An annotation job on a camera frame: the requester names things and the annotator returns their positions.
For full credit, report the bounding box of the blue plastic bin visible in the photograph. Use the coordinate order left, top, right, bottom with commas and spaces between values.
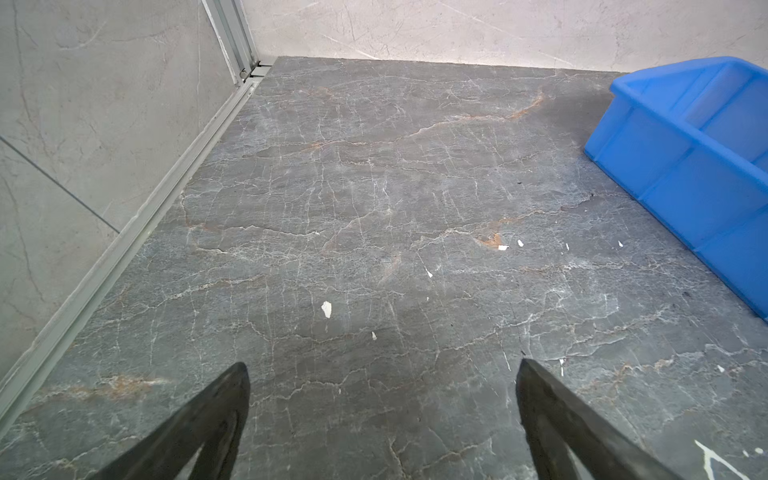
585, 57, 767, 318

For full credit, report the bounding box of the grey aluminium wall rail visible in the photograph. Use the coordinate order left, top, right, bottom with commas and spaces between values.
1, 1, 269, 430

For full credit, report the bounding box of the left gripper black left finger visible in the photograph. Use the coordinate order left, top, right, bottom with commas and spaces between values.
92, 362, 250, 479

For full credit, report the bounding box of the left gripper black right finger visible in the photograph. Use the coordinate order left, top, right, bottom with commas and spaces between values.
515, 358, 679, 479

